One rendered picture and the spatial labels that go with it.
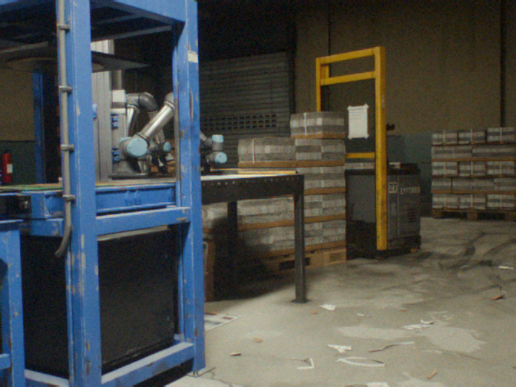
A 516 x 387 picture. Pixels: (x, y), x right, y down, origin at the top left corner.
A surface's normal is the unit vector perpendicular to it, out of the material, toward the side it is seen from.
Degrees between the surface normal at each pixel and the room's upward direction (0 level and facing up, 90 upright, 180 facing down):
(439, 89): 90
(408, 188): 90
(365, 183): 90
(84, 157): 90
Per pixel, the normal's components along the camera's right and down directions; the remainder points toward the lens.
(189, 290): -0.51, 0.05
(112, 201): 0.86, 0.01
